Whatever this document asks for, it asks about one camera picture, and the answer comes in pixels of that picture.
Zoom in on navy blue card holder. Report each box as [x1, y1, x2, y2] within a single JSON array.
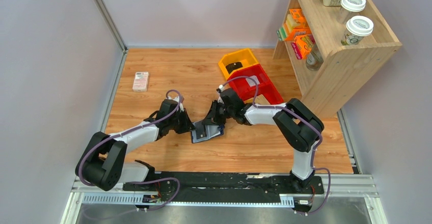
[[191, 121, 225, 144]]

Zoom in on wooden shelf unit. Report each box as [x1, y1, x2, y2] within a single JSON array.
[[273, 0, 402, 118]]

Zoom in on red plastic bin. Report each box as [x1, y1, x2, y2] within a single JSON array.
[[232, 81, 284, 105], [228, 64, 274, 100]]

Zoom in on red plastic bin middle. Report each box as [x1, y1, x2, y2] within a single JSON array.
[[228, 64, 274, 100]]

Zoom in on green orange boxes on shelf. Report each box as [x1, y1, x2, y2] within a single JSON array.
[[277, 9, 311, 41]]

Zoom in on grey card in bin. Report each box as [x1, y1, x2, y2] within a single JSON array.
[[246, 75, 260, 87]]

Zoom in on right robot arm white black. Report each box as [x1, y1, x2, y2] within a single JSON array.
[[201, 89, 325, 183]]

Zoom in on gold credit cards in bin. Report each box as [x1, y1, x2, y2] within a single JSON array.
[[246, 94, 270, 105]]

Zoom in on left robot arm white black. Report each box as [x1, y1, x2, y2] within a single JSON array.
[[75, 96, 195, 191]]

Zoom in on orange snack box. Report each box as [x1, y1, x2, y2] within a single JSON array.
[[291, 34, 315, 60]]

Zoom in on paper cup white lid front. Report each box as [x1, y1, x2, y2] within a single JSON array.
[[341, 15, 374, 45]]

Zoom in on paper cup white lid rear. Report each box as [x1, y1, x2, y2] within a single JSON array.
[[337, 0, 366, 24]]

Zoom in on paper cup white lid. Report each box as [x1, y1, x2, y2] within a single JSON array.
[[337, 0, 366, 24], [341, 15, 374, 45]]

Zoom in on yellow plastic bin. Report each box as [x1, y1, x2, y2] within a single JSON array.
[[218, 48, 259, 80]]

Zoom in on white red small box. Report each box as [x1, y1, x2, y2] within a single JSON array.
[[132, 72, 149, 92]]

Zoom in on aluminium rail frame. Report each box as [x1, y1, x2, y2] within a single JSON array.
[[61, 172, 388, 223]]

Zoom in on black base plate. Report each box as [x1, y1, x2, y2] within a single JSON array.
[[123, 172, 326, 212]]

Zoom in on red plastic bin front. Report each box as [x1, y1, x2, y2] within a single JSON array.
[[232, 81, 284, 105]]

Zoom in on black item in yellow bin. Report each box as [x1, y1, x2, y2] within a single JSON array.
[[225, 62, 243, 75]]

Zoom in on glass bottle on shelf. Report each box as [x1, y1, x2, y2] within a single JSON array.
[[306, 44, 323, 71]]

